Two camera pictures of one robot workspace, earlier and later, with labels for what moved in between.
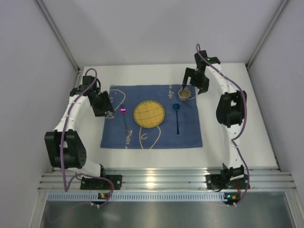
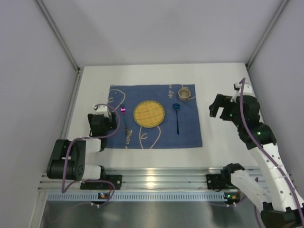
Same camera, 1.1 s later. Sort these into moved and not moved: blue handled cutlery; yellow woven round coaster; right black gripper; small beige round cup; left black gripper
Moved: left black gripper; right black gripper
Not moved: blue handled cutlery; small beige round cup; yellow woven round coaster
